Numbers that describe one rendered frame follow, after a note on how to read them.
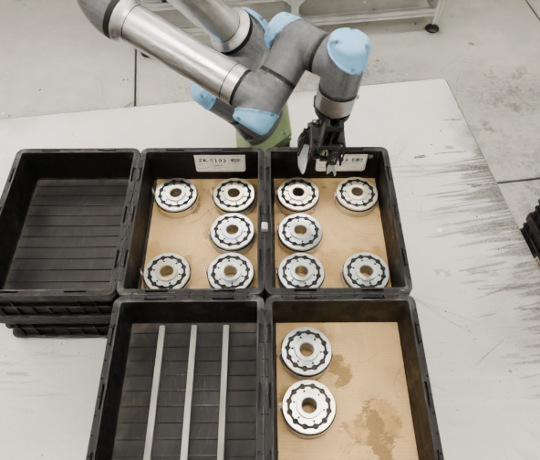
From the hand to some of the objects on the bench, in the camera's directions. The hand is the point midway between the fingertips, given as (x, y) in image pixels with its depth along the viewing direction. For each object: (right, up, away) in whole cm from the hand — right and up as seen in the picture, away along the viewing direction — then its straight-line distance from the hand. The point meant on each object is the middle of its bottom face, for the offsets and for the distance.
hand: (315, 166), depth 118 cm
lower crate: (-56, -24, +15) cm, 63 cm away
